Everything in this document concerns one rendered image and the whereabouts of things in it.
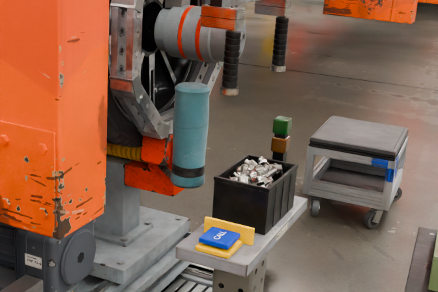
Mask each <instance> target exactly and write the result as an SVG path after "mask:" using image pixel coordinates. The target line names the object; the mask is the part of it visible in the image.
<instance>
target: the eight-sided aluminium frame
mask: <svg viewBox="0 0 438 292"><path fill-rule="evenodd" d="M210 2H211V0H205V4H208V3H210ZM143 3H144V0H111V4H110V6H111V71H110V76H109V80H110V89H111V90H112V92H113V95H114V96H116V98H117V99H118V101H119V102H120V103H121V105H122V107H123V108H124V110H125V111H126V112H127V114H128V116H129V117H130V118H131V120H132V121H133V123H134V124H135V126H136V127H137V131H139V132H140V133H141V135H142V136H147V137H151V138H157V139H164V138H168V135H169V134H172V133H173V110H174V108H171V109H169V110H167V111H165V112H162V113H160V114H159V112H158V111H157V109H156V108H155V106H154V104H153V103H152V101H151V99H150V98H149V96H148V94H147V93H146V91H145V89H144V88H143V86H142V84H141V40H142V19H143ZM223 63H224V62H219V63H210V62H204V61H198V62H197V65H196V68H195V70H194V72H193V74H192V77H191V79H190V81H189V82H196V83H201V82H202V80H203V78H204V75H205V73H206V71H207V69H208V66H209V65H210V66H209V69H208V71H207V73H206V75H205V78H204V80H203V84H205V85H207V86H208V87H209V88H210V89H211V91H212V88H213V86H214V83H215V81H216V79H217V76H218V73H219V71H220V69H221V67H223ZM211 91H210V93H211ZM210 93H209V95H210Z"/></svg>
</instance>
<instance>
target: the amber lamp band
mask: <svg viewBox="0 0 438 292"><path fill-rule="evenodd" d="M289 144H290V136H288V137H287V138H285V139H282V138H276V137H272V143H271V151H272V152H276V153H282V154H284V153H286V152H287V151H288V150H289Z"/></svg>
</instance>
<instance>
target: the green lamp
mask: <svg viewBox="0 0 438 292"><path fill-rule="evenodd" d="M291 125H292V118H290V117H283V116H277V117H276V118H275V119H274V121H273V129H272V132H273V133H275V134H281V135H287V134H288V133H290V132H291Z"/></svg>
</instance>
